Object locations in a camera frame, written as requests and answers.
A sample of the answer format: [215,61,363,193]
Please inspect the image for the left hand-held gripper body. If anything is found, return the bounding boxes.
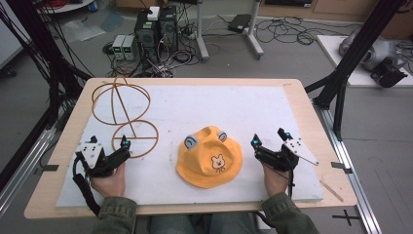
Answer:
[74,141,131,178]

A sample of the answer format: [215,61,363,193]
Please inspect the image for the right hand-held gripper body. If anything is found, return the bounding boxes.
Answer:
[254,136,320,173]

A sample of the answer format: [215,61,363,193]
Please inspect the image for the yellow bucket hat with ears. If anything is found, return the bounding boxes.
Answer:
[175,125,244,190]

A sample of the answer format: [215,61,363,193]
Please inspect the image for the person's left hand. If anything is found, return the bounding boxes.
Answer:
[90,162,127,199]

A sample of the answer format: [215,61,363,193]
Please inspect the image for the person's right hand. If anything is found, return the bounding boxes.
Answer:
[261,161,290,199]

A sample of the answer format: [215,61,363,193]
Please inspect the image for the thin wooden stick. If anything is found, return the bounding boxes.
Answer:
[319,179,345,203]

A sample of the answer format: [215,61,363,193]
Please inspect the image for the white foam mat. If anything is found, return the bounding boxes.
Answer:
[55,84,325,209]

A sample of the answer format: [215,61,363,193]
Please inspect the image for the white platform board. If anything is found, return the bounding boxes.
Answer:
[316,34,413,89]

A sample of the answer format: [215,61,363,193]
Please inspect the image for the grey bench power supply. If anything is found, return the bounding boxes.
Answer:
[111,34,127,61]
[123,34,139,61]

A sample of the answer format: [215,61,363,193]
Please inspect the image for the person's legs in jeans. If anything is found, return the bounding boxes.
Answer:
[148,212,261,234]

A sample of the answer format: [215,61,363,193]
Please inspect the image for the grey metal stand leg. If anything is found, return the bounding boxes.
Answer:
[244,0,265,60]
[194,0,210,63]

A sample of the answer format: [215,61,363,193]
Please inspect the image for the black computer tower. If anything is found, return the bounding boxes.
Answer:
[158,5,179,56]
[133,9,161,63]

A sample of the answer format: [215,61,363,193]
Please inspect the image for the flat black box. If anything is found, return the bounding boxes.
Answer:
[227,13,253,34]

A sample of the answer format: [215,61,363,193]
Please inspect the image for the black device on platform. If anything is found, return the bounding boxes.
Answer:
[369,56,409,89]

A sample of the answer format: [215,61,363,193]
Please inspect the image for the grey robot shell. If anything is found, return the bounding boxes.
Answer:
[338,26,401,73]

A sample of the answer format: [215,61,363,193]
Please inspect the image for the white box on computer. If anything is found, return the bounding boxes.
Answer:
[147,5,161,21]

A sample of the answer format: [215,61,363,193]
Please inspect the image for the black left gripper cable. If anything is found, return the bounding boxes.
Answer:
[71,151,102,217]

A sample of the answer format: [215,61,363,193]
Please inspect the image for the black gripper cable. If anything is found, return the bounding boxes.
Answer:
[71,151,102,217]
[285,169,296,200]

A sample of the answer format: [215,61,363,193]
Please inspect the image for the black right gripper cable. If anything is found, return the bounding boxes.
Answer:
[285,169,296,200]

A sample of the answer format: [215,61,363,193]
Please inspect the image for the aluminium rail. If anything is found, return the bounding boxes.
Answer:
[312,99,384,234]
[0,127,56,217]

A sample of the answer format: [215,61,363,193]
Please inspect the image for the tangle of black cables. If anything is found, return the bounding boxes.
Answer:
[254,15,329,47]

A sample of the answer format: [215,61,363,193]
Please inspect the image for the black metal frame post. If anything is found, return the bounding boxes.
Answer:
[304,0,408,141]
[0,0,94,193]

